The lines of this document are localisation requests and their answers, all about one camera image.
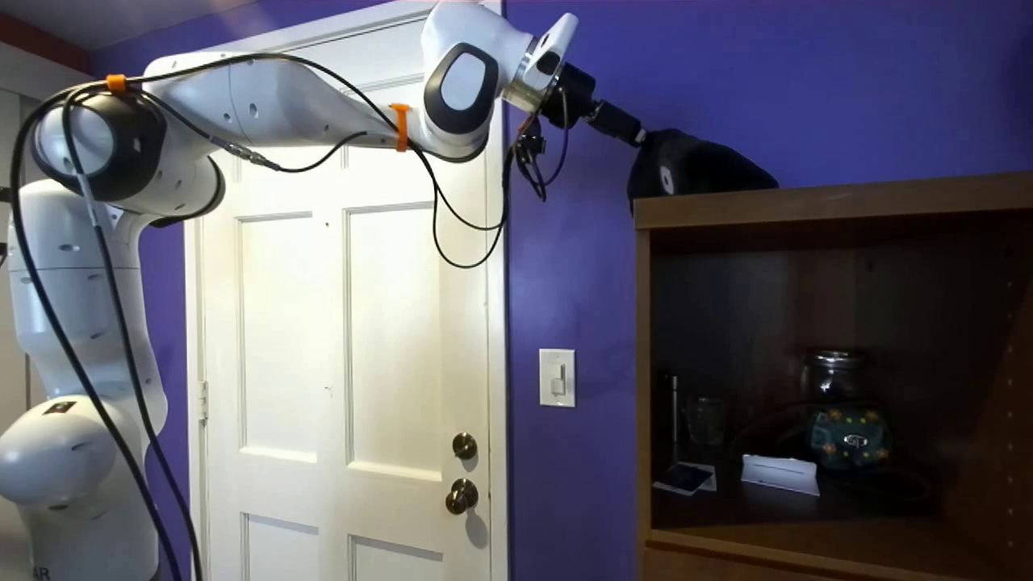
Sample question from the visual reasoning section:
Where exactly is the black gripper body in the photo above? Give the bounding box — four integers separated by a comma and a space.
545, 62, 621, 136

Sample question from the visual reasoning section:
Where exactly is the black knit beanie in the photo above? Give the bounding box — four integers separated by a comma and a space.
625, 126, 782, 204

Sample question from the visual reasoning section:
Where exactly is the white panelled door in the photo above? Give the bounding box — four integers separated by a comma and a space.
177, 0, 509, 581

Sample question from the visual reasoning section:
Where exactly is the dark round door knob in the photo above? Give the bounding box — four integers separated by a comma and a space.
441, 474, 483, 516

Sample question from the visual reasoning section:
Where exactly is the brown wooden shelf unit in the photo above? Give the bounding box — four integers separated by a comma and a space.
634, 176, 1033, 581

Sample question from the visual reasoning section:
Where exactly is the clear drinking glass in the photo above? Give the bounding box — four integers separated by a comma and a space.
689, 395, 730, 456

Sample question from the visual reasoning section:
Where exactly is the small dark flat device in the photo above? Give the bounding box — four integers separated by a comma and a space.
651, 459, 724, 502

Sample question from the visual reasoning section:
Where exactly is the glass jar with beads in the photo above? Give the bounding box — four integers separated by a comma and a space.
803, 348, 899, 479

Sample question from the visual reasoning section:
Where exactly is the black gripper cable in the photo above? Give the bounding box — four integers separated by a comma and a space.
413, 91, 575, 272

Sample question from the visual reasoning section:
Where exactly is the white wall light switch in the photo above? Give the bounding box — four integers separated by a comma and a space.
537, 345, 579, 410

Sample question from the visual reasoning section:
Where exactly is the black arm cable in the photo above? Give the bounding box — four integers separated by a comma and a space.
8, 48, 376, 581

